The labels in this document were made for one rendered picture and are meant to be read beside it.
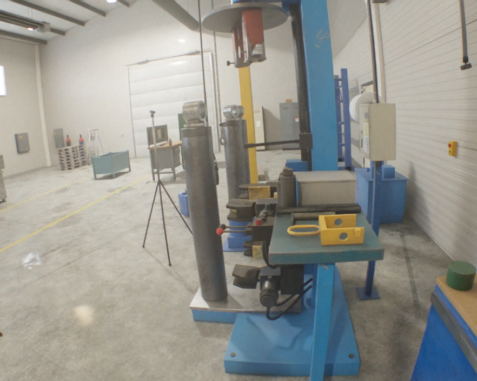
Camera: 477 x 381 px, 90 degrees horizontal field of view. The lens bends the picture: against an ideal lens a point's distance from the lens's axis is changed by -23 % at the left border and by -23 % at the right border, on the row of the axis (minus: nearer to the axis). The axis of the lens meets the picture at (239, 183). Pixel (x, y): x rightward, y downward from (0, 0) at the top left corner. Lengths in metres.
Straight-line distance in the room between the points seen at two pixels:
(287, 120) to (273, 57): 2.81
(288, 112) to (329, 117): 10.19
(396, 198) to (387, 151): 2.07
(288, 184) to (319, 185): 0.18
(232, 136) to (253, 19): 1.72
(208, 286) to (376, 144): 1.61
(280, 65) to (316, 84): 10.87
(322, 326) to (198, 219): 1.20
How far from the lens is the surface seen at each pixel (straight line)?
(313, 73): 1.90
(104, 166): 9.75
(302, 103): 2.09
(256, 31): 1.83
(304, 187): 1.50
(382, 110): 2.15
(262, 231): 1.43
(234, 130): 3.27
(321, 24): 1.97
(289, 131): 12.08
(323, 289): 1.16
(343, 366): 1.95
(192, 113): 2.01
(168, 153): 7.86
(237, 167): 3.32
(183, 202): 4.91
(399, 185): 4.16
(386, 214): 4.22
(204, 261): 2.23
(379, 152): 2.16
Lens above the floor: 1.53
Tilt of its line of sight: 13 degrees down
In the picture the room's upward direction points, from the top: 4 degrees counter-clockwise
